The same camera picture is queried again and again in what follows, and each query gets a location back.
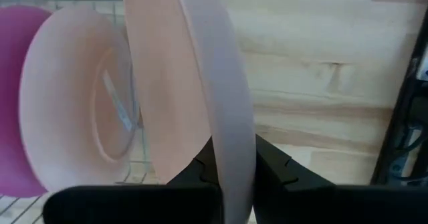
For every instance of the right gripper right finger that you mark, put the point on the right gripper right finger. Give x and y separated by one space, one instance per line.
334 207

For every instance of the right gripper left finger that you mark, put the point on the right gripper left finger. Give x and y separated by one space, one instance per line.
133 205

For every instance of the salmon pink plate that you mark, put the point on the salmon pink plate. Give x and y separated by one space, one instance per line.
60 100

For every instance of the pale peach plate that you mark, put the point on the pale peach plate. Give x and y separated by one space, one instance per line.
160 67

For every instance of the magenta plate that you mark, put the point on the magenta plate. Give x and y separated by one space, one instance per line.
10 83

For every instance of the black metal rig frame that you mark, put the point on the black metal rig frame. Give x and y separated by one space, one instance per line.
394 133

